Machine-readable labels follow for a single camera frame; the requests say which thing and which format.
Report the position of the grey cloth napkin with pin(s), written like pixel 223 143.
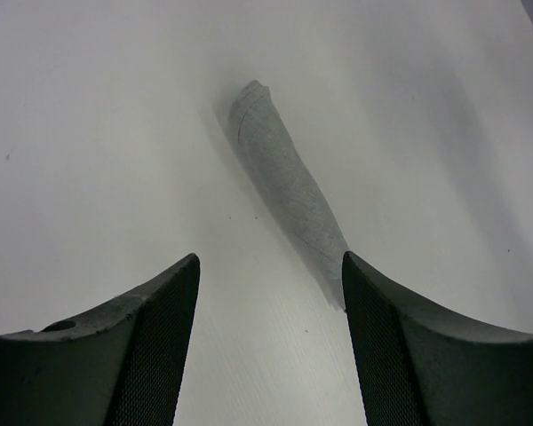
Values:
pixel 288 187

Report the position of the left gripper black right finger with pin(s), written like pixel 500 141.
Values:
pixel 420 363

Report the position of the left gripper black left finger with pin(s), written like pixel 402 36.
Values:
pixel 119 363

